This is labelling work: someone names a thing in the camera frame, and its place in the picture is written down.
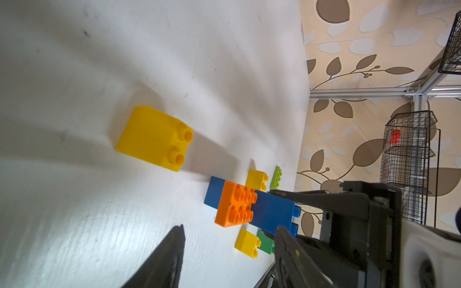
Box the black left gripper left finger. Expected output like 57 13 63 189
123 225 186 288

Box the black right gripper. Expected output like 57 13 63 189
269 181 402 288

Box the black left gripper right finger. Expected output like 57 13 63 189
274 226 334 288

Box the blue lego brick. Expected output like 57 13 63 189
250 190 301 237

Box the lime green lego brick small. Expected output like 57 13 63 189
270 166 283 190

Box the orange lego brick long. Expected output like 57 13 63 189
215 181 258 228

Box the yellow lego brick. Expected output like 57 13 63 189
245 169 269 192
235 229 262 259
115 106 194 172

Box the blue lego brick base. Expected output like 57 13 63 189
204 176 226 209

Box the green lego brick square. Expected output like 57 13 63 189
257 229 275 254

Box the black wire basket right wall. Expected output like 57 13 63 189
380 110 441 224

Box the black wire basket wall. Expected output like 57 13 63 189
380 110 441 224
438 12 461 75

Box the aluminium frame back crossbar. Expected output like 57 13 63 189
310 86 461 100

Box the aluminium frame corner post right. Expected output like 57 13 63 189
407 62 446 112

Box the black wire basket back wall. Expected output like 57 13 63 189
438 12 461 75

